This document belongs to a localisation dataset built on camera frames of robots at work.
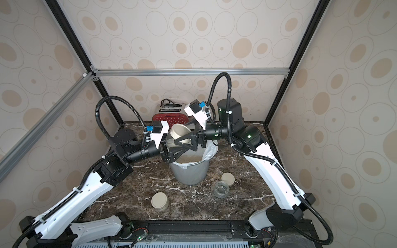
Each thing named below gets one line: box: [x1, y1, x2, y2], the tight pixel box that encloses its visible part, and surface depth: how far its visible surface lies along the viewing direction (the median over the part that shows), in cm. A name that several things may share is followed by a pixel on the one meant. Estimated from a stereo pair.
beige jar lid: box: [221, 172, 235, 186], surface depth 91 cm
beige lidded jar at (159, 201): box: [150, 191, 170, 212], surface depth 78 cm
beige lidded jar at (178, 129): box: [169, 123, 192, 145], surface depth 54 cm
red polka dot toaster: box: [152, 102, 190, 128], surface depth 108 cm
